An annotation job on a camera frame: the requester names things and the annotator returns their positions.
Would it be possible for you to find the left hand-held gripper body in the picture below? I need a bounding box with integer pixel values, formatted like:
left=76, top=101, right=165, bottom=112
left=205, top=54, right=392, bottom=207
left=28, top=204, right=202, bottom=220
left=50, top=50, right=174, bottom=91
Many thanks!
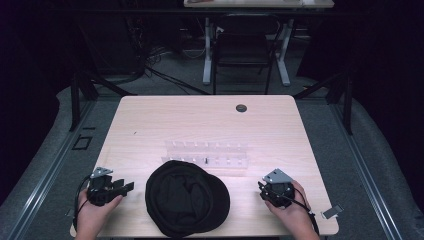
left=86, top=166, right=117, bottom=207

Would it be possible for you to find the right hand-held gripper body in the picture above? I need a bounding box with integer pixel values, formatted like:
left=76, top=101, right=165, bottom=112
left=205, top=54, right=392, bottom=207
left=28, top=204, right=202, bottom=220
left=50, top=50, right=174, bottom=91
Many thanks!
left=259, top=168, right=297, bottom=209

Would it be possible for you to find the black cap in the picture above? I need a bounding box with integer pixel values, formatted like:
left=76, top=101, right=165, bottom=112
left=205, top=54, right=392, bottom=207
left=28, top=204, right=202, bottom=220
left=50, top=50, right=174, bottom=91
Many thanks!
left=144, top=159, right=231, bottom=239

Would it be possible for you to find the person's left hand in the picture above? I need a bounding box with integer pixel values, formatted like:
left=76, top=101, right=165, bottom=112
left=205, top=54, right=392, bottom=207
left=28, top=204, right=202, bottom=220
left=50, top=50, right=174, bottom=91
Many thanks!
left=75, top=189, right=124, bottom=240

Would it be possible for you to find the person's right hand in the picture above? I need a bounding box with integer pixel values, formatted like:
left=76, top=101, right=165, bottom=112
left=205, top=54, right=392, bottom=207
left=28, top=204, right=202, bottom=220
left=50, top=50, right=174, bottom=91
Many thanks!
left=264, top=179, right=322, bottom=240

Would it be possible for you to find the grey tape strip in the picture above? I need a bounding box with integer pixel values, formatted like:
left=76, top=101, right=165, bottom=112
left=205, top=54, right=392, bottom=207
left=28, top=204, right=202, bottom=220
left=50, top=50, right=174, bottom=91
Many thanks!
left=321, top=203, right=345, bottom=220

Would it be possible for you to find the clear acrylic peg rack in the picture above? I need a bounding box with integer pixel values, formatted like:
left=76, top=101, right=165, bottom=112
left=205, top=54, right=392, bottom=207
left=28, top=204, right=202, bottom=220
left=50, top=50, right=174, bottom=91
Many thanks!
left=161, top=139, right=250, bottom=170

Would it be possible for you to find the black metal stand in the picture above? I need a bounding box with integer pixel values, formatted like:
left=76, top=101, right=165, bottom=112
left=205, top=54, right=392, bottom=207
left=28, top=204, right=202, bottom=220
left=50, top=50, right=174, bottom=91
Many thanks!
left=293, top=70, right=354, bottom=136
left=68, top=70, right=138, bottom=132

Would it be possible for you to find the black chair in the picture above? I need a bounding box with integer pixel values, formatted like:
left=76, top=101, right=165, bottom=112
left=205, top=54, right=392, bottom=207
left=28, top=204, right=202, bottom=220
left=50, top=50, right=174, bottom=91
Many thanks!
left=211, top=13, right=282, bottom=96

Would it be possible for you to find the white-legged desk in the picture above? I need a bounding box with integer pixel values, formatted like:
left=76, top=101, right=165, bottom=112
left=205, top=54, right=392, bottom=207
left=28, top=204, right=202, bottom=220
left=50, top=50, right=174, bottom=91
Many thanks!
left=183, top=0, right=336, bottom=87

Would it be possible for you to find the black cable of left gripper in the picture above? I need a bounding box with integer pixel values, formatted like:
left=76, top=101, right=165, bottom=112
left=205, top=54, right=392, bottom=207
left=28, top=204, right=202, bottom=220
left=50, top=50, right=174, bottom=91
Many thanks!
left=72, top=174, right=93, bottom=232

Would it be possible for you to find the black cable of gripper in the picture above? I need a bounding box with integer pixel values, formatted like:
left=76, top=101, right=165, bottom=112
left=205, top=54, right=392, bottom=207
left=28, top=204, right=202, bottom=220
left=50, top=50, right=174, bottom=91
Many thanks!
left=282, top=195, right=320, bottom=236
left=72, top=174, right=93, bottom=232

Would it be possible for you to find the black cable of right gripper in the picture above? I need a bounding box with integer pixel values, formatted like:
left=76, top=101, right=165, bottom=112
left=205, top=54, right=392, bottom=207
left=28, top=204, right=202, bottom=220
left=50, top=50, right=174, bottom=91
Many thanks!
left=282, top=195, right=320, bottom=236

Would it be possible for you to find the grey metal floor rail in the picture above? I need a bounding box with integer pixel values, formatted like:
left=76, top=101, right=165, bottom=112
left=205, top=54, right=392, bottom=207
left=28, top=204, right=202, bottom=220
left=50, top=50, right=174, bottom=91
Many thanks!
left=5, top=99, right=98, bottom=240
left=329, top=99, right=405, bottom=240

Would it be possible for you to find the bundle of floor cables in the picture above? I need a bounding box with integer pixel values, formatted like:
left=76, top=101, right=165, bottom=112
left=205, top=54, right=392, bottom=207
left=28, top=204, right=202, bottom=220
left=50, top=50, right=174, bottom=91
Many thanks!
left=143, top=44, right=212, bottom=97

